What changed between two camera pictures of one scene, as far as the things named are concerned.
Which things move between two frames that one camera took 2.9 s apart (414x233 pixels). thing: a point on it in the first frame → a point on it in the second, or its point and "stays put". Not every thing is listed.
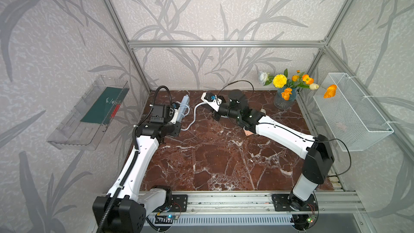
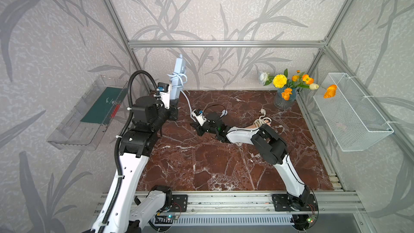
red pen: x=114 y=113 stays put
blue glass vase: x=280 y=103 stays put
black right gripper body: x=225 y=110 → x=205 y=129
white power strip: x=212 y=100 → x=201 y=118
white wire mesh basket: x=351 y=116 stays put
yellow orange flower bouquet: x=287 y=84 stays put
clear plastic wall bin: x=84 y=125 stays put
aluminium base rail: x=216 y=201 stays put
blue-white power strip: x=183 y=108 → x=179 y=69
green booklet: x=105 y=105 stays put
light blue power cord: x=188 y=112 → x=172 y=75
